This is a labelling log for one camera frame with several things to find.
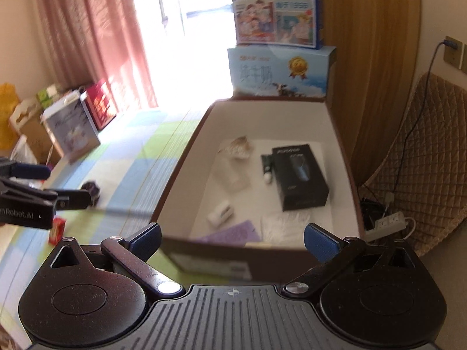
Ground checked blue green tablecloth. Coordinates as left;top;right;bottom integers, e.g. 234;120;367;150
0;105;205;336

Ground brown cardboard sorting box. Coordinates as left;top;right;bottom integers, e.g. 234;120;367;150
152;97;363;282

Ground cotton swab bag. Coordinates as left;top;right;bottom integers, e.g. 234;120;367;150
218;136;252;160

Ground green tissue packs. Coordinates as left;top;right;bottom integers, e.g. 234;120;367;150
36;84;64;109

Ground purple sachet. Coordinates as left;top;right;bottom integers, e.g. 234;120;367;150
195;220;261;246

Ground pink curtain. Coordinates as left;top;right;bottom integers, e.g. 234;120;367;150
36;0;158;111

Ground red snack packet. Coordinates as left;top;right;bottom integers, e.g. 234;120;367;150
48;216;67;246

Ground brown quilted chair cushion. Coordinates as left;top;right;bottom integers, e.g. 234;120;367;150
358;73;466;256

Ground blue milk carton box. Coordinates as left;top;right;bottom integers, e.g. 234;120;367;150
227;45;337;98

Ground clear plastic container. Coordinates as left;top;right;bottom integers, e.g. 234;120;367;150
213;151;250;194

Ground white appliance box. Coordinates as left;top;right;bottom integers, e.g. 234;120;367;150
42;90;100;164

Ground brown cardboard carton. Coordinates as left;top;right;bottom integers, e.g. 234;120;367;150
10;98;62;166

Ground clear plastic bag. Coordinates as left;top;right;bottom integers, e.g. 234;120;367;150
10;134;38;165

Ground black product box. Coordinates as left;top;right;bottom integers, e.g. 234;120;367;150
271;144;329;211

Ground dark green cream tube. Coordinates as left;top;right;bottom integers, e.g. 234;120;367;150
260;154;272;184

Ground dark purple scrunchie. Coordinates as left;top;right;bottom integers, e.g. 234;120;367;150
81;181;100;206

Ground illustrated blue carton box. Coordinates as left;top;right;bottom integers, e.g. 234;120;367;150
232;0;322;49

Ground red gift box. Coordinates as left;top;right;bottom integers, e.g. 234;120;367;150
79;80;117;131

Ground wall socket with plug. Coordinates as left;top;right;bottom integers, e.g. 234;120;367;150
443;36;463;69

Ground yellow plastic bag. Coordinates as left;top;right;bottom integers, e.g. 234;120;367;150
0;83;20;151

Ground clear floss pick box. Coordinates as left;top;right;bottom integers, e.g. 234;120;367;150
260;211;311;248

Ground black power cable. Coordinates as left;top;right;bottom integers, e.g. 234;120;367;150
358;40;454;205

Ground white power strip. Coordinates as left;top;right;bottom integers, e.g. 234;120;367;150
363;212;416;243

